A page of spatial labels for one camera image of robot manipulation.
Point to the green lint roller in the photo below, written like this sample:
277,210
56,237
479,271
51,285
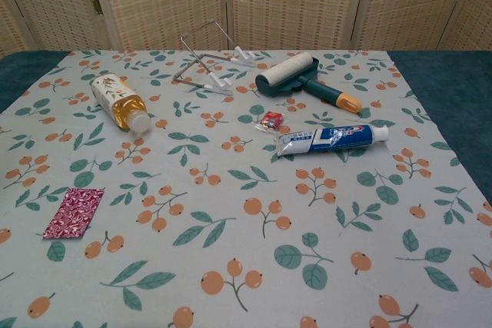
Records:
288,70

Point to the floral fruit print tablecloth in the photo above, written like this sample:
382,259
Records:
230,266

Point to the red candy wrapper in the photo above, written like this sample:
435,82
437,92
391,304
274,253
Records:
271,118

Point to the tea bottle with floral label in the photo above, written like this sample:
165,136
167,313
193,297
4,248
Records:
115,93

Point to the blue toothpaste tube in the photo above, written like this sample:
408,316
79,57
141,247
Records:
338,138

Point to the pink patterned cloth piece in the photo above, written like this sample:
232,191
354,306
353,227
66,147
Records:
73,214

